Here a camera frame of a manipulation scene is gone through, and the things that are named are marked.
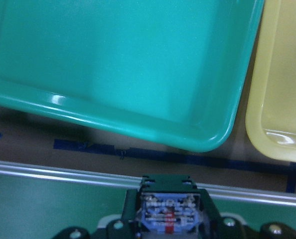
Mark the green conveyor belt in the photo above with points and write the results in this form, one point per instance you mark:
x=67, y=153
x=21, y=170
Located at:
x=37, y=202

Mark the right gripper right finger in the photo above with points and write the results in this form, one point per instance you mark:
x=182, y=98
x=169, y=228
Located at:
x=213, y=225

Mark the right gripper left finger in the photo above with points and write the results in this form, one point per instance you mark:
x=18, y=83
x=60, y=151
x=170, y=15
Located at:
x=126, y=227

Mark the yellow plastic tray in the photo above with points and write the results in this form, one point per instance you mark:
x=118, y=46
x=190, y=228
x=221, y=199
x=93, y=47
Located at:
x=271, y=109

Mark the green plastic tray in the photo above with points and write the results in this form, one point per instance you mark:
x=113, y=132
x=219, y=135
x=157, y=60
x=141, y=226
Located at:
x=166, y=71

